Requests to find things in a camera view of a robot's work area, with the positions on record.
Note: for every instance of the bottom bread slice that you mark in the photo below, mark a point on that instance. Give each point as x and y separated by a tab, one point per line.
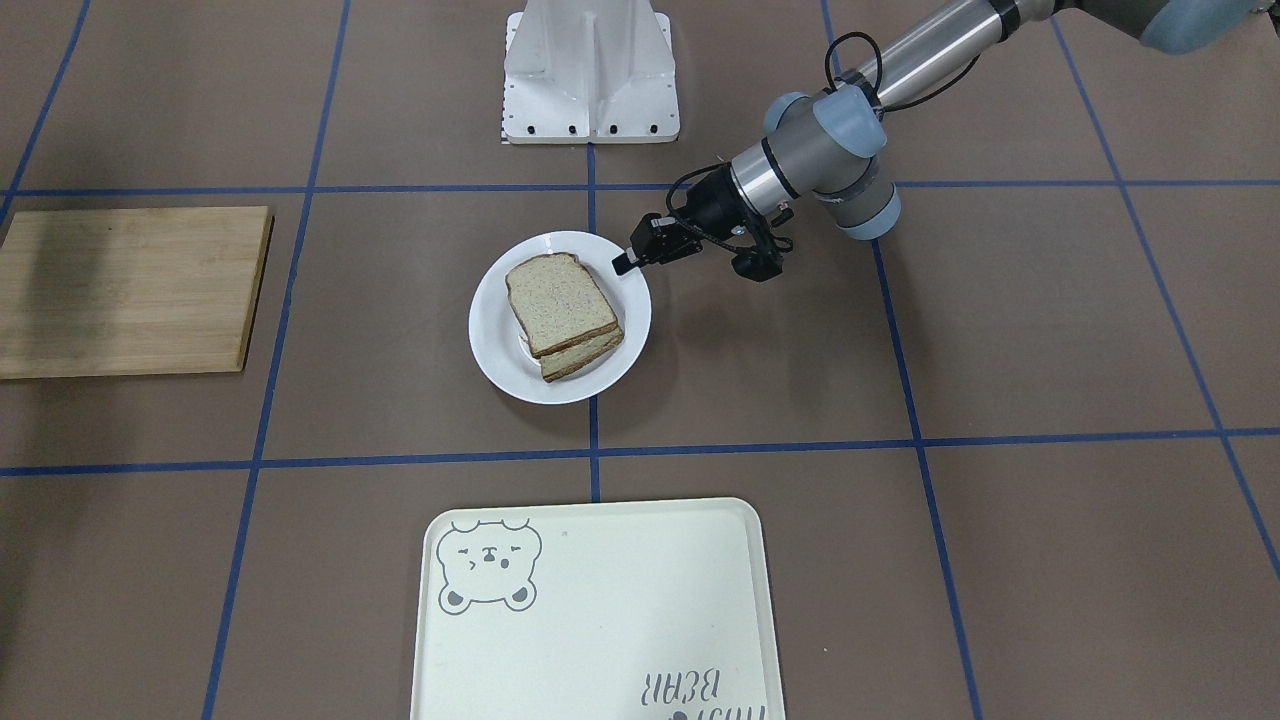
561	364

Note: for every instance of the white bread slice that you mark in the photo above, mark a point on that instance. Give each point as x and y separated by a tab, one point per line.
557	303

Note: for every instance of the bamboo cutting board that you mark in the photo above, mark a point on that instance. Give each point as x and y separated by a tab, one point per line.
141	291

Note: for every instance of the white round plate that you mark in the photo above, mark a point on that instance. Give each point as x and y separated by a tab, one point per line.
502	349

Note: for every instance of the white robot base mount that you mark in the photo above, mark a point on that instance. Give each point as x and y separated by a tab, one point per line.
581	72

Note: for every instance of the cream bear serving tray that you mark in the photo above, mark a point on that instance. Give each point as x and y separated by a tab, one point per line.
619	610

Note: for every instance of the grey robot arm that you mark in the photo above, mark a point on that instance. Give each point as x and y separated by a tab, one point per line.
827	144

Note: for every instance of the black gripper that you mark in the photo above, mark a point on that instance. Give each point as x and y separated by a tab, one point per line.
711	205

